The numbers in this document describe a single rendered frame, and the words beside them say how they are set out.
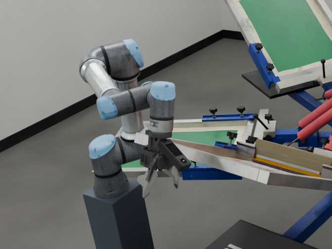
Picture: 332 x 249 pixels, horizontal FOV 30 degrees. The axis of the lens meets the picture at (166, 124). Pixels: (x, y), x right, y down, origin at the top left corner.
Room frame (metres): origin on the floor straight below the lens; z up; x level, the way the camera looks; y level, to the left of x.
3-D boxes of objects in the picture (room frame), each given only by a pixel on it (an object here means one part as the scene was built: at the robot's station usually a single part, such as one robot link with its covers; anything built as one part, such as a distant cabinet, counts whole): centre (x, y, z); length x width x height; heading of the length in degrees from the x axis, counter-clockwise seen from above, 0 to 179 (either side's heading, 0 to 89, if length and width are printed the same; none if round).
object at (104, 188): (2.27, 0.27, 1.25); 0.15 x 0.15 x 0.10
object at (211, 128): (2.95, -0.18, 1.05); 1.08 x 0.61 x 0.23; 72
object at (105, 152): (2.28, 0.26, 1.37); 0.13 x 0.12 x 0.14; 105
